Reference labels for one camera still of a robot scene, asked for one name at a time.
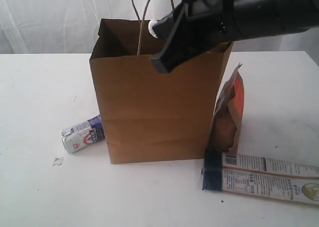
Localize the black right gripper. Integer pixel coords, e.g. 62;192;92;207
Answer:
150;0;249;73

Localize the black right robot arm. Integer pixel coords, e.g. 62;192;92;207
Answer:
151;0;319;73

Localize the brown paper bag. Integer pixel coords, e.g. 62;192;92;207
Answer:
90;19;232;164

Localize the white curtain backdrop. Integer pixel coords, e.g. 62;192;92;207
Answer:
0;0;319;66

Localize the white long noodle package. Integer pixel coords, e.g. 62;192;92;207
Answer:
202;149;319;205

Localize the blue white milk carton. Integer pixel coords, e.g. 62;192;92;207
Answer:
60;115;105;154

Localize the brown pouch with orange label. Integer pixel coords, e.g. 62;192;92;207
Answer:
208;63;245;154

